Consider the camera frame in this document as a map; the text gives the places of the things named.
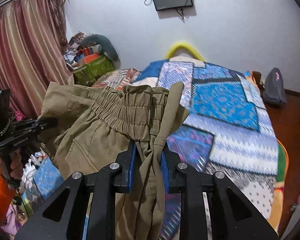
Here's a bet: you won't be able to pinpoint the grey backpack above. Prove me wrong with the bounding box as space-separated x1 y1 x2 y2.
262 68 287 107

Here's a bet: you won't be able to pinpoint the yellow curved headboard tube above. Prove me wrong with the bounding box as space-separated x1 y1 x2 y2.
165 42 205 61

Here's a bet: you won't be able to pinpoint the olive green pants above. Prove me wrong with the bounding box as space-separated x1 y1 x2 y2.
39 82 189 239

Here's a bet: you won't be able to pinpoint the green storage bag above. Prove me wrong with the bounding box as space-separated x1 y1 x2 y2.
73 55 115 86

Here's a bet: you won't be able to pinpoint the striped red curtain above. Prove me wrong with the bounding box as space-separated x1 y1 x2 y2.
0 0 74 118

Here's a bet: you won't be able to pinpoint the orange box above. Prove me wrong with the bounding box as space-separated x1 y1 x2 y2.
78 54 99 67

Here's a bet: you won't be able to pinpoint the blue patchwork bedspread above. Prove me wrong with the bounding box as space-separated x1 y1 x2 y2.
93 57 279 239

